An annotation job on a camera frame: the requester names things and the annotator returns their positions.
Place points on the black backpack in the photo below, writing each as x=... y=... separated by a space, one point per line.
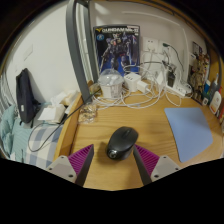
x=25 y=96

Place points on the white charger block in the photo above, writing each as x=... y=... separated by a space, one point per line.
x=131 y=81

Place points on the tan robot model figure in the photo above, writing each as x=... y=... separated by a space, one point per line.
x=199 y=81

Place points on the black computer mouse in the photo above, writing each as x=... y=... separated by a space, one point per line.
x=121 y=141

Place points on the white wall socket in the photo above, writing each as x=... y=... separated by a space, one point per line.
x=164 y=47
x=150 y=44

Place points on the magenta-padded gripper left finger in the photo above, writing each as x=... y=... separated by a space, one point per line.
x=63 y=166

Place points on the white wall switch plate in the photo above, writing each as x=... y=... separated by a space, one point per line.
x=28 y=51

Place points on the colourful model kit box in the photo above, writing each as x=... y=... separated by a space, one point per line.
x=196 y=50

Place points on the bed with checkered sheet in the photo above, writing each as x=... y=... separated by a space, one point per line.
x=41 y=140

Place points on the blue spray bottle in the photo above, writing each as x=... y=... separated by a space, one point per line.
x=206 y=91

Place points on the light blue mouse pad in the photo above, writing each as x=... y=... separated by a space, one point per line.
x=191 y=131

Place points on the blue robot model kit box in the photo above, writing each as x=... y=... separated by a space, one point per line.
x=116 y=46

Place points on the white power strip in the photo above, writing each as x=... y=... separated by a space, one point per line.
x=176 y=90

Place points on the white tissue pack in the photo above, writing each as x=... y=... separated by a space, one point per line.
x=51 y=113

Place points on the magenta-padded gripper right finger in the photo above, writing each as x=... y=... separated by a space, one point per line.
x=161 y=166

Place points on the teal blanket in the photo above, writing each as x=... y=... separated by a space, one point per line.
x=6 y=126

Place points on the clear domed plastic cup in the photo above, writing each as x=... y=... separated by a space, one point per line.
x=111 y=83

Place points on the small clear snack bag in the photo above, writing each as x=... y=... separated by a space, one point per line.
x=87 y=113

